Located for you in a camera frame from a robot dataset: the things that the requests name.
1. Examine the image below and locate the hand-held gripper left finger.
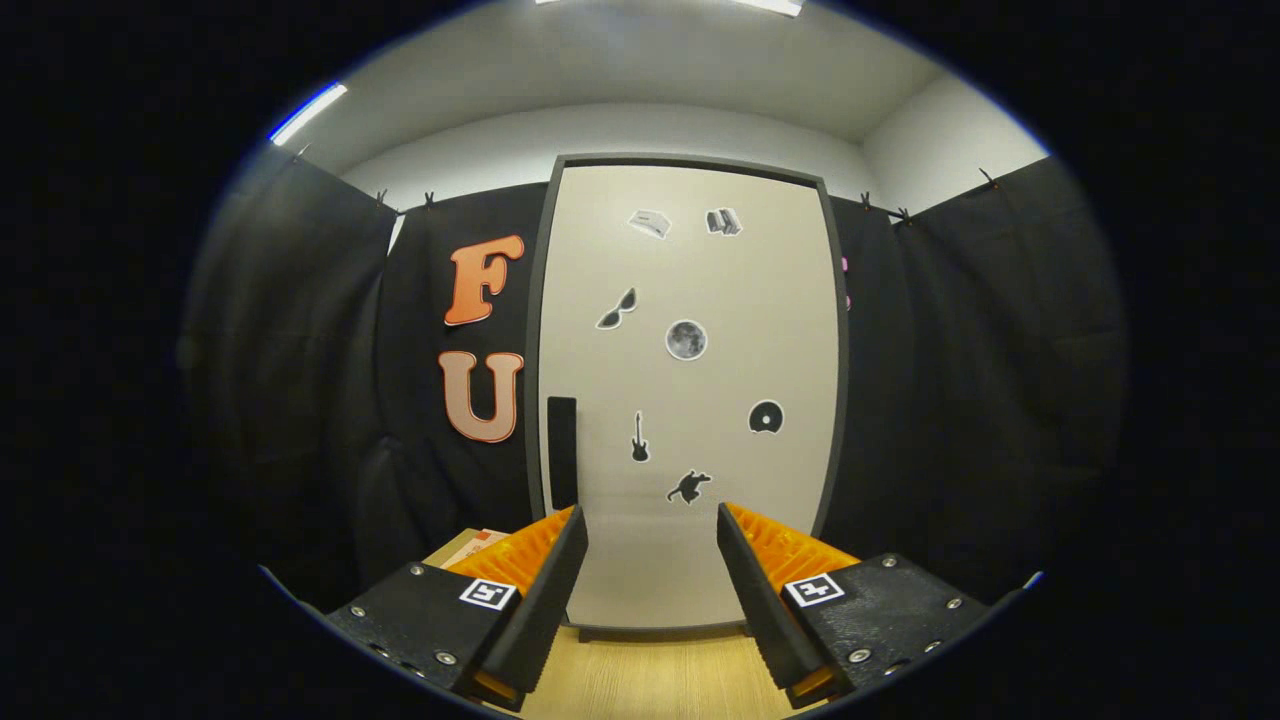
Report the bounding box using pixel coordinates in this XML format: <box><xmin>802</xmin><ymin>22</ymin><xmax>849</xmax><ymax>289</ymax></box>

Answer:
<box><xmin>325</xmin><ymin>505</ymin><xmax>589</xmax><ymax>713</ymax></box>

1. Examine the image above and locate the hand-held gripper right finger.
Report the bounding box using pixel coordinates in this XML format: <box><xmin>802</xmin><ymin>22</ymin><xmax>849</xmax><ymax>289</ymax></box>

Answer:
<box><xmin>716</xmin><ymin>502</ymin><xmax>991</xmax><ymax>709</ymax></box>

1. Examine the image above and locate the black door handle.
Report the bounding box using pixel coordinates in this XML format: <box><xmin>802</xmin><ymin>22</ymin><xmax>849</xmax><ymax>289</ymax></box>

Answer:
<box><xmin>546</xmin><ymin>396</ymin><xmax>579</xmax><ymax>511</ymax></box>

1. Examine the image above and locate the dark grey shoe cabinet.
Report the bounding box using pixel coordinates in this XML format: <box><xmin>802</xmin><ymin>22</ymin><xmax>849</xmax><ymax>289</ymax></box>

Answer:
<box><xmin>525</xmin><ymin>152</ymin><xmax>851</xmax><ymax>641</ymax></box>

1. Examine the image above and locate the stack of books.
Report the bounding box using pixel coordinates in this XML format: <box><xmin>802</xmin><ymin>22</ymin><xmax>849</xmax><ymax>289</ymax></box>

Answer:
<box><xmin>437</xmin><ymin>528</ymin><xmax>511</xmax><ymax>569</ymax></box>

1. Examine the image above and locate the black backdrop cloth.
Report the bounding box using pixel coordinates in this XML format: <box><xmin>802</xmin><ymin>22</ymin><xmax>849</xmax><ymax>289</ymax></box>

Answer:
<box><xmin>180</xmin><ymin>140</ymin><xmax>1131</xmax><ymax>611</ymax></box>

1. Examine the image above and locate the narrow ceiling light strip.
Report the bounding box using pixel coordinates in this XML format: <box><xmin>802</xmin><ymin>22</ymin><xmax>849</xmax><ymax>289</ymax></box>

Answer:
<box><xmin>268</xmin><ymin>82</ymin><xmax>349</xmax><ymax>146</ymax></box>

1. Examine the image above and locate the long ceiling light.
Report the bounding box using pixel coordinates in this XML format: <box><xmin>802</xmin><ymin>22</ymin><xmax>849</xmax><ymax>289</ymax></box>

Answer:
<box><xmin>535</xmin><ymin>0</ymin><xmax>806</xmax><ymax>18</ymax></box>

